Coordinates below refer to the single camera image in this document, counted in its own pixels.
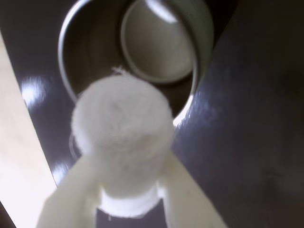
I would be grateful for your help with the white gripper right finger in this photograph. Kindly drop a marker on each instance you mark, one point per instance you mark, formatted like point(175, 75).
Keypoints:
point(187, 202)

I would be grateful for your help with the light wooden board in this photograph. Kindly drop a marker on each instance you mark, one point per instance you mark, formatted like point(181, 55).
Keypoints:
point(19, 142)

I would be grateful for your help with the white gauze roll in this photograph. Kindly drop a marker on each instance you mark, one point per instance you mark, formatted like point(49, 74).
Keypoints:
point(121, 133)

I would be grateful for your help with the black table mat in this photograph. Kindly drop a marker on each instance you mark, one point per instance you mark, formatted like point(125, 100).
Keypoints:
point(237, 142)

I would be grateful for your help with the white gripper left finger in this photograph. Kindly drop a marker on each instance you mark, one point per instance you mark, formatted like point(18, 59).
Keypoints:
point(71, 197)

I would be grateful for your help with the grey-green steel mug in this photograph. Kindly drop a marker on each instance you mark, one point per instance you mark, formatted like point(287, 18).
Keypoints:
point(156, 54)

